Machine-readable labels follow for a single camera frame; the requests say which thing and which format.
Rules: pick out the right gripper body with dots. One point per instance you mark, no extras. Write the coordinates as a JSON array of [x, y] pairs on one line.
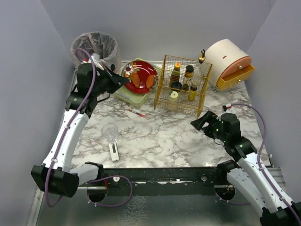
[[206, 125]]

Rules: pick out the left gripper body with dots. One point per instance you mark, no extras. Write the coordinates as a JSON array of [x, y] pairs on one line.
[[110, 80]]

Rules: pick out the red floral plate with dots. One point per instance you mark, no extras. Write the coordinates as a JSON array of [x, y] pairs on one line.
[[143, 70]]

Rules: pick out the small yellow spice bottle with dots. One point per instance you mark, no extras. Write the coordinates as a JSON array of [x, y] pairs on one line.
[[193, 90]]

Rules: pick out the green-lid seasoning shaker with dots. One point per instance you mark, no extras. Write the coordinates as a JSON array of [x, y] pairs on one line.
[[173, 96]]

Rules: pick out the gold-spout oil bottle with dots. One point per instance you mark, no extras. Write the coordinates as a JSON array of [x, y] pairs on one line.
[[200, 64]]

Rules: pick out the black-lid glass jar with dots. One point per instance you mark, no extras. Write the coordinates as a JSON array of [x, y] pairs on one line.
[[176, 86]]

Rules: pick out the yellow-lid sauce jar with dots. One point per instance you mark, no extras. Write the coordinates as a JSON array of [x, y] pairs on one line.
[[175, 75]]

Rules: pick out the gold-cap pepper grinder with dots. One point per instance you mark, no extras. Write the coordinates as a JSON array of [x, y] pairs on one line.
[[187, 77]]

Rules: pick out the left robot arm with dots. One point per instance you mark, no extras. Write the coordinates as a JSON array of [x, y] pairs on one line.
[[54, 175]]

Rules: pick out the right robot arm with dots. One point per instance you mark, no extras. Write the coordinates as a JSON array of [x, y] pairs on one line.
[[247, 173]]

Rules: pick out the black ribbed trash bin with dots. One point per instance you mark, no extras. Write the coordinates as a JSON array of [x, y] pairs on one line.
[[116, 67]]

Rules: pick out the left orange croquette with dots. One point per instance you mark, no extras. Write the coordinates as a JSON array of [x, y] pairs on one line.
[[135, 79]]

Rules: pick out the orange croquette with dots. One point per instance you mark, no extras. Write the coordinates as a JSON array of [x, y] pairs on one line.
[[150, 81], [135, 79]]

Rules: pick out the clear plastic cup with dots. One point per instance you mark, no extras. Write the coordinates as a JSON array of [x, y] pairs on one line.
[[98, 109], [111, 132]]

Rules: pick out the pale green plastic basket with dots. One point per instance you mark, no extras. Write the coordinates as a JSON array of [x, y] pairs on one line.
[[134, 99]]

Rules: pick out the right orange croquette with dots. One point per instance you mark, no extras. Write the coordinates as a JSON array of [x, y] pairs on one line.
[[150, 81]]

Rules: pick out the red pen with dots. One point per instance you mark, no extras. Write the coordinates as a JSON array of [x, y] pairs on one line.
[[137, 113]]

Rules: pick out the white round drawer box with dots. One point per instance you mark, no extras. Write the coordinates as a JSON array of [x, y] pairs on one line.
[[230, 64]]

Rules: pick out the white folded peeler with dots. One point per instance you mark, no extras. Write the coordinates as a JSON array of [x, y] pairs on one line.
[[114, 151]]

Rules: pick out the gold wire rack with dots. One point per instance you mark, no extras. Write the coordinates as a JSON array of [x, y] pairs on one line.
[[182, 105]]

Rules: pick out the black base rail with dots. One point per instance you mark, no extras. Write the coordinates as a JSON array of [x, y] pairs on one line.
[[159, 181]]

